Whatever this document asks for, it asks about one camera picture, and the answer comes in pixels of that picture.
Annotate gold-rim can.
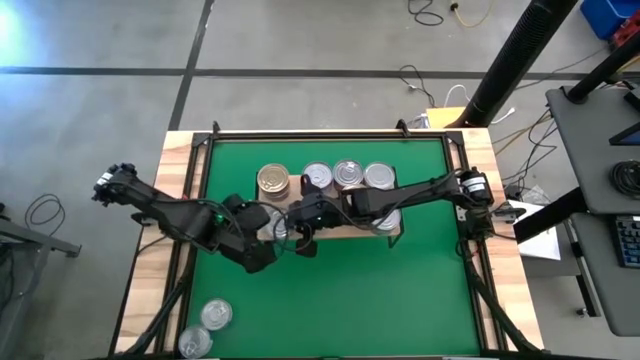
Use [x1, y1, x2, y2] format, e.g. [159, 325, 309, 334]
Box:
[372, 208, 403, 236]

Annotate green table mat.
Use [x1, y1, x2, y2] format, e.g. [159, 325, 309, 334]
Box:
[192, 139, 484, 359]

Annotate red object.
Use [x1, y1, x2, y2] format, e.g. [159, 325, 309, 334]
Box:
[610, 22, 640, 51]

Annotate white paper sheet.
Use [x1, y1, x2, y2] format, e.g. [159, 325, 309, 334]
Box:
[507, 199, 562, 262]

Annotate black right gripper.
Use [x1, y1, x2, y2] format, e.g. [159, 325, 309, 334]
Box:
[287, 174, 354, 259]

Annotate black floor cable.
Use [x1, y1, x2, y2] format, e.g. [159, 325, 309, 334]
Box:
[492, 107, 564, 184]
[398, 63, 437, 109]
[407, 0, 445, 27]
[23, 192, 67, 232]

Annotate black metal table frame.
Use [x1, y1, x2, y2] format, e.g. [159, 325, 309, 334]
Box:
[107, 127, 549, 360]

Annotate grey metal stand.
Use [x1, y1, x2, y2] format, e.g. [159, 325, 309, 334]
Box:
[0, 202, 84, 360]

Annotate silver lid tin can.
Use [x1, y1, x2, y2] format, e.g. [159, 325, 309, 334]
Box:
[177, 325, 213, 359]
[199, 297, 234, 332]
[263, 207, 290, 242]

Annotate black desk support bar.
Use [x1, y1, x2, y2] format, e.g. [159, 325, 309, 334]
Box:
[512, 187, 589, 245]

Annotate small wooden box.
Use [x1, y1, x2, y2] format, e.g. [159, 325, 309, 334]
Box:
[425, 106, 469, 130]

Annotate white floor cable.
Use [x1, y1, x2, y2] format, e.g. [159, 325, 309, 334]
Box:
[443, 83, 516, 125]

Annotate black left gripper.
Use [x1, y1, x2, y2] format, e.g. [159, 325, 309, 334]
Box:
[219, 193, 279, 275]

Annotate silver lid blue label can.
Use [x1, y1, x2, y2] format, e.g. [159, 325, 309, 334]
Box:
[303, 161, 335, 191]

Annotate black keyboard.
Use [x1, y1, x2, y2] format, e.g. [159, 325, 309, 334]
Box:
[614, 214, 640, 269]

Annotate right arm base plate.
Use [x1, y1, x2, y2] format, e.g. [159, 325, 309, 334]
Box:
[455, 203, 526, 224]

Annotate blue plastic bin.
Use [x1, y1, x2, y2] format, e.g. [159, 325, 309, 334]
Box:
[579, 0, 640, 41]

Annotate yellow floor cable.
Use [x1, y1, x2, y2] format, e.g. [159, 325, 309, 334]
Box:
[449, 0, 496, 29]

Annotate gold lid tin can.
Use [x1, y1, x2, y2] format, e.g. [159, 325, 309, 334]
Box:
[256, 162, 292, 196]

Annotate wooden shelf black metal legs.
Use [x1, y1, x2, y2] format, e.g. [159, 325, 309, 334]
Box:
[253, 167, 407, 254]

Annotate black corrugated column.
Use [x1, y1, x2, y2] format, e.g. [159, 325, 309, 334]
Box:
[459, 0, 580, 129]

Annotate silver lid red label can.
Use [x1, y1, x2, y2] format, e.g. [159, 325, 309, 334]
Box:
[332, 158, 366, 189]

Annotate black tablet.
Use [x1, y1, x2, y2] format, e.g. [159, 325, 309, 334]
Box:
[608, 122, 640, 147]

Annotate coiled black cable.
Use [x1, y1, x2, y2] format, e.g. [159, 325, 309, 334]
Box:
[609, 159, 640, 201]

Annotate black slanted pole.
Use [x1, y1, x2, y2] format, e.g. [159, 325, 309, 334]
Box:
[567, 44, 640, 105]

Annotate silver lid white label can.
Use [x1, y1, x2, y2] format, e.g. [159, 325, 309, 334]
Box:
[363, 161, 397, 192]

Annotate grey desk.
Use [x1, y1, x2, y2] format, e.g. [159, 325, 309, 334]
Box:
[545, 85, 640, 337]

